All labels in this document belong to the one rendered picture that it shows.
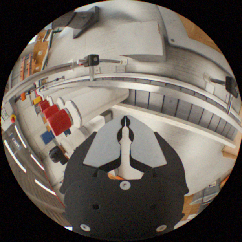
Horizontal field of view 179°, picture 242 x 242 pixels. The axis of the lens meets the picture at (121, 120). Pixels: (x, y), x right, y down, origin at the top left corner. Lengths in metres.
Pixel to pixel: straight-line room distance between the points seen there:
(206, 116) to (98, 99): 0.26
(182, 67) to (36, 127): 8.30
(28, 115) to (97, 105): 8.03
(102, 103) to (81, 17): 0.48
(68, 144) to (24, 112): 7.79
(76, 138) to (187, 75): 0.56
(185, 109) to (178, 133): 0.12
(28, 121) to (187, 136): 8.33
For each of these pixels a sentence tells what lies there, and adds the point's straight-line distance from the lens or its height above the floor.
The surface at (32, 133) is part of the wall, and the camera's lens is 8.32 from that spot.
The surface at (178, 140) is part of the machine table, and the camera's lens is 0.34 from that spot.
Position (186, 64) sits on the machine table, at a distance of 0.27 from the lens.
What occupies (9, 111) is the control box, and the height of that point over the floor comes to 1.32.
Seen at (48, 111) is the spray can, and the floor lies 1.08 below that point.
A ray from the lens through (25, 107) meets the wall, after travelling 8.10.
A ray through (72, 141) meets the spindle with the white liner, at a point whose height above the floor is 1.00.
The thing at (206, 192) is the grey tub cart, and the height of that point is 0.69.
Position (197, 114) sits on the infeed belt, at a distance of 0.24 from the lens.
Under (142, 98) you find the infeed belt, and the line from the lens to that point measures 0.23.
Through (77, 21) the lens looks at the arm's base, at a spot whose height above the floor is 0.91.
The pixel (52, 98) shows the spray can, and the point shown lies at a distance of 0.30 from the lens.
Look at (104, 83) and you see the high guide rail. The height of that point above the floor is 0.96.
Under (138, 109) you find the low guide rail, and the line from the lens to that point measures 0.22.
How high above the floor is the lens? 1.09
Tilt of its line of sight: 45 degrees down
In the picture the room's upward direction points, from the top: 132 degrees counter-clockwise
